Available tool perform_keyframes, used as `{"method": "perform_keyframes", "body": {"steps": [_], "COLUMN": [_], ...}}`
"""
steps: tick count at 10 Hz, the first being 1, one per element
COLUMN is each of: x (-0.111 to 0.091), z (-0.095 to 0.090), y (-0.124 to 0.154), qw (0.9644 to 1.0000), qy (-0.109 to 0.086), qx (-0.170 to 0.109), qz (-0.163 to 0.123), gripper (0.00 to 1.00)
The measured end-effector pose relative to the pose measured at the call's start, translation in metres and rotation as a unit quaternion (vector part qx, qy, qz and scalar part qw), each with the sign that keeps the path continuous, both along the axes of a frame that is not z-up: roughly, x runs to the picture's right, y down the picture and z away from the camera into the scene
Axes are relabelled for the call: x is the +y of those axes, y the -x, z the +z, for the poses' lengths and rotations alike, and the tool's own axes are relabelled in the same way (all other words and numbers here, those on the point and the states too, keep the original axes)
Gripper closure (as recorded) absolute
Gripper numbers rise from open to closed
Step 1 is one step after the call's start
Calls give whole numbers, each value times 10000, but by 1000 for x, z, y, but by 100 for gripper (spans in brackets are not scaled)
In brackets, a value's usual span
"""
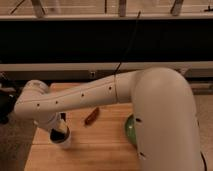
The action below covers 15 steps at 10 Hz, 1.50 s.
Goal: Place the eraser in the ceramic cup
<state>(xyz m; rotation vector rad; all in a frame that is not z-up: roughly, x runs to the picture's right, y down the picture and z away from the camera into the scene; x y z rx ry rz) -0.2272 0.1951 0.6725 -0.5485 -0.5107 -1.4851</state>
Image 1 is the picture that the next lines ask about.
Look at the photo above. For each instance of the green ceramic cup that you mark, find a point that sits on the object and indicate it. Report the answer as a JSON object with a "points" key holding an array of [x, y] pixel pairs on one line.
{"points": [[130, 130]]}

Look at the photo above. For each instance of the metal rail frame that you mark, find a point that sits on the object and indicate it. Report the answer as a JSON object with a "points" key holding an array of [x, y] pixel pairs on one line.
{"points": [[84, 71]]}

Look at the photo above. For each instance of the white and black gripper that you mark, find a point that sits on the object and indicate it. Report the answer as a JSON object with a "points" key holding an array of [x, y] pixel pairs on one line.
{"points": [[62, 135]]}

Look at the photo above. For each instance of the brown eraser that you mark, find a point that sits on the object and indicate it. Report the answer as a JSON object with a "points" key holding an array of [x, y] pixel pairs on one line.
{"points": [[91, 117]]}

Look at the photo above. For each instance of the black object at left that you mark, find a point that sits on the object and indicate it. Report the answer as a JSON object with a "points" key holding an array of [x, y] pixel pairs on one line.
{"points": [[7, 98]]}

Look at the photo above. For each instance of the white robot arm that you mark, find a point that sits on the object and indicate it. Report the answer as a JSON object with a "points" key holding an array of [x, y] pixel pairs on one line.
{"points": [[166, 126]]}

